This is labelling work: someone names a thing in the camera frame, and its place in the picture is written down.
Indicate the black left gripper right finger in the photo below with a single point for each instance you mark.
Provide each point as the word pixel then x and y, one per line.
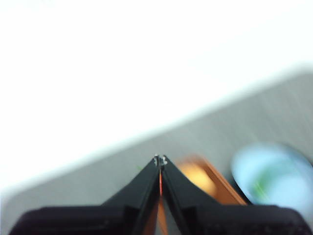
pixel 232 220

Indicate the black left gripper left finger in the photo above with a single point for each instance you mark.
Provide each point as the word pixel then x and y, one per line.
pixel 97 220

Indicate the green pepper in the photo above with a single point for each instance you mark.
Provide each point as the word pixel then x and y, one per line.
pixel 259 184

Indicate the brown woven wicker basket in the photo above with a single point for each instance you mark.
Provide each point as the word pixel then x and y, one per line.
pixel 230 193

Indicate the yellow-brown potato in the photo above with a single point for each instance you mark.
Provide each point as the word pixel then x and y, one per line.
pixel 200 178

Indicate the blue round plate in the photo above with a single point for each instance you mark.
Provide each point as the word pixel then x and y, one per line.
pixel 286 171

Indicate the orange carrot with green leaves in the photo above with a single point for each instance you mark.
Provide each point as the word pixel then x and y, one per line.
pixel 161 183

